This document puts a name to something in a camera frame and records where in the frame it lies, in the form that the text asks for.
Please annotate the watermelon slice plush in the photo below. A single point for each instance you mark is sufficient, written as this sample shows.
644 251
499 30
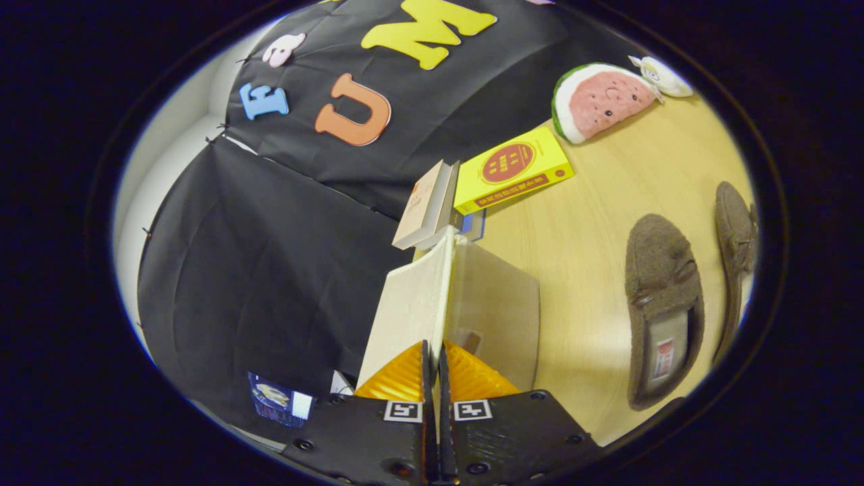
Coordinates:
601 101

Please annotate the beige book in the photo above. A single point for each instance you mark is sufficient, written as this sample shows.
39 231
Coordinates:
422 202

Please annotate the blue white printed bag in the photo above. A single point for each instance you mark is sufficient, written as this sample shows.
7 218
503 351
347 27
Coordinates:
277 398

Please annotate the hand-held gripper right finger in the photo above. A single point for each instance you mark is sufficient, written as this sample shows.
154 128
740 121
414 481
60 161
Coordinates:
513 439

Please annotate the yellow book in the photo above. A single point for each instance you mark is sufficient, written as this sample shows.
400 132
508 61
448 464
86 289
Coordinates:
533 175

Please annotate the blue book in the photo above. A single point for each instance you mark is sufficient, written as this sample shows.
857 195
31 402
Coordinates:
474 226

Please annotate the beige fabric storage box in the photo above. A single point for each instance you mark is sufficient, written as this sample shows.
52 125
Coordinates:
412 310

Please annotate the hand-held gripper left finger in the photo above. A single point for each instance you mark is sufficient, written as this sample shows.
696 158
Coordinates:
364 439

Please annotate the grey white book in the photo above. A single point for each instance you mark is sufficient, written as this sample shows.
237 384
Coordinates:
448 209

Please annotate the brown fuzzy shoe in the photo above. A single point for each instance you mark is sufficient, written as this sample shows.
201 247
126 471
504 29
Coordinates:
658 263
732 223

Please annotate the white plush toy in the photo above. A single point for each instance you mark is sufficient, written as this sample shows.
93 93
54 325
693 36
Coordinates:
665 75

